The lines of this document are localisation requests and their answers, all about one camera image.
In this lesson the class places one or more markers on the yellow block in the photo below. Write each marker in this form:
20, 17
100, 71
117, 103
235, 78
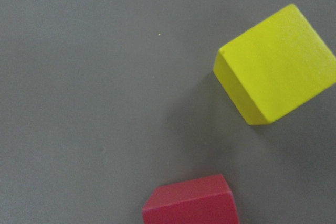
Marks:
275, 67

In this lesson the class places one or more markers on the red block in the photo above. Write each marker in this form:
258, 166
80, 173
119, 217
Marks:
203, 200

